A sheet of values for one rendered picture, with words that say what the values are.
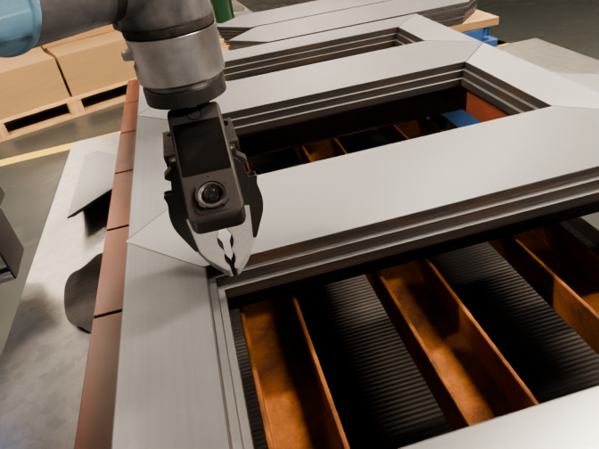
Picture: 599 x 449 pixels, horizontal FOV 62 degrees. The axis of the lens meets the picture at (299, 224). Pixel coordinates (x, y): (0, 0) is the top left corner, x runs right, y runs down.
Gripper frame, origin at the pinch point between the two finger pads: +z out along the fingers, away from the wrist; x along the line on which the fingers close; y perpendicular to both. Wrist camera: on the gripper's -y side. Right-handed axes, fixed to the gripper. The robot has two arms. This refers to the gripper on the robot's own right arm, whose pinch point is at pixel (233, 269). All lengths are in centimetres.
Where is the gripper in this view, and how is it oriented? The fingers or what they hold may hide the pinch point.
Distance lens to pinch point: 53.6
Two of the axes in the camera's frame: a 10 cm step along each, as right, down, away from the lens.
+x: -9.6, 2.4, -1.2
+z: 1.3, 8.1, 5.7
